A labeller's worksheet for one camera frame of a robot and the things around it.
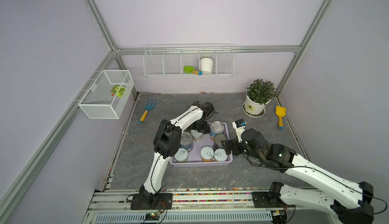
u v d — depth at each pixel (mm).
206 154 829
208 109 723
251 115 1054
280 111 1089
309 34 864
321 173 438
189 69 994
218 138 848
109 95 841
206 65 929
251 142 507
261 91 941
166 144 579
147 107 1145
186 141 838
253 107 1015
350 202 394
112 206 741
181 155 828
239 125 610
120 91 811
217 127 889
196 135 897
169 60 1061
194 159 873
